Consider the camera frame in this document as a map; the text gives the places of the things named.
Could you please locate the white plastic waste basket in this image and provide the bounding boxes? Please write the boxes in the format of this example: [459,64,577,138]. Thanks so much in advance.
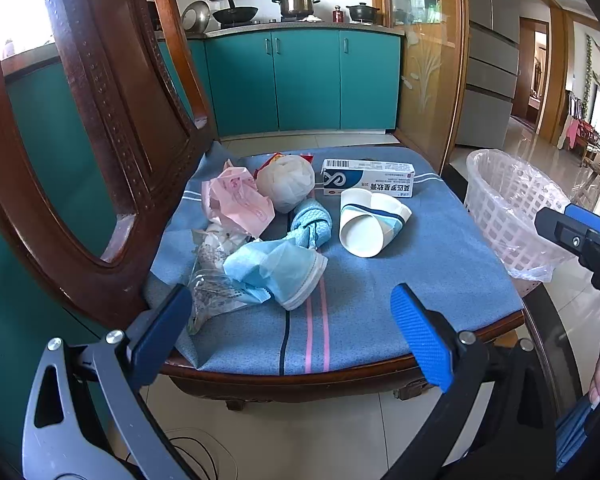
[466,150,579,284]

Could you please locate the white plastic lattice basket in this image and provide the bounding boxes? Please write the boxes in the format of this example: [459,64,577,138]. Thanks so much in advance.
[464,149,579,281]

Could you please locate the person's blue denim clothing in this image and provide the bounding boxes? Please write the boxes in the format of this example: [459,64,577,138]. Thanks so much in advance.
[555,392,600,473]

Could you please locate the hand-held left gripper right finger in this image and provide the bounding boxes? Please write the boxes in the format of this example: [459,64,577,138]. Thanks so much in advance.
[380,283,562,480]

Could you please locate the wooden framed glass door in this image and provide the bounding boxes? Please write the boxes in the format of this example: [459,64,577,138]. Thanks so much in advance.
[370,0,470,177]

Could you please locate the wooden doorway frame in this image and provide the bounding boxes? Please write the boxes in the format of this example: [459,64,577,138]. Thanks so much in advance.
[510,17,552,136]

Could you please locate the silver refrigerator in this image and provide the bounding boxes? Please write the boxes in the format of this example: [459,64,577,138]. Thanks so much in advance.
[455,0,522,149]

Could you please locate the steel bowl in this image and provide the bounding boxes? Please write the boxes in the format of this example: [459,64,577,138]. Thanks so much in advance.
[181,0,212,34]

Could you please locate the carved wooden chair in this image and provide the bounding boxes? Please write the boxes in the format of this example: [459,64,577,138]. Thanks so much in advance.
[0,0,527,413]

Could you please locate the knotted light blue cloth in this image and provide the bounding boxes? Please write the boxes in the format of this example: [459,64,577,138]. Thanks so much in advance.
[289,198,334,252]

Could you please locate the blue face mask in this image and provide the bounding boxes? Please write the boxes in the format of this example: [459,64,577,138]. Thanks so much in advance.
[223,239,329,311]

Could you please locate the black wok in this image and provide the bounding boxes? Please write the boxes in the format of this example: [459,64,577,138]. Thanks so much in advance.
[212,0,260,25]

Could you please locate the white blue ointment box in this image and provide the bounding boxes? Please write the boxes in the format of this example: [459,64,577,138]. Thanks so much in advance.
[321,158,415,199]

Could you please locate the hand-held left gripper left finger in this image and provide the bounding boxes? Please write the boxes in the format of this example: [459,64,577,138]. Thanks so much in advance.
[21,284,201,480]

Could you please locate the pink hanging clothes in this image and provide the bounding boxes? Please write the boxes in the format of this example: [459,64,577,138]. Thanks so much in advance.
[559,115,597,152]

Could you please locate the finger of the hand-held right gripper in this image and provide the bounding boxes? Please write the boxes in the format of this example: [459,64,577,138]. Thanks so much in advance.
[564,203,600,237]
[534,207,600,262]

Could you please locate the crushed white paper cup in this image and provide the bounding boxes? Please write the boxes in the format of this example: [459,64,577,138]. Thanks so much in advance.
[339,188,413,259]

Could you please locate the black lidded pot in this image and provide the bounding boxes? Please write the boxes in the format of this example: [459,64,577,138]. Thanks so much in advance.
[346,2,381,25]

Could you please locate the clear plastic wrapper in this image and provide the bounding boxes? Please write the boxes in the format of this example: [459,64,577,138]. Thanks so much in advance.
[187,222,274,336]

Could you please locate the pink paper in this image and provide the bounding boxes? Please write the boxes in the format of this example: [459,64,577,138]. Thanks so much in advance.
[201,159,276,239]

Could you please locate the black floor cable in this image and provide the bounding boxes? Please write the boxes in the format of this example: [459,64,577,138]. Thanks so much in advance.
[125,427,226,480]

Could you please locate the blue striped seat cloth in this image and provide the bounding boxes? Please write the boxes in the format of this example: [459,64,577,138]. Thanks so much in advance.
[142,142,526,376]

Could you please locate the white paper ball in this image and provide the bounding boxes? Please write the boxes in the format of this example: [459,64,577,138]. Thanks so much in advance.
[256,154,316,214]

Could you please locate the steel stock pot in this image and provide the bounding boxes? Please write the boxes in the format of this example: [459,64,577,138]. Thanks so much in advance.
[272,0,322,19]

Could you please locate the red snack packet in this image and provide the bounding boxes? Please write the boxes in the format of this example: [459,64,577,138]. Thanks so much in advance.
[252,152,315,171]

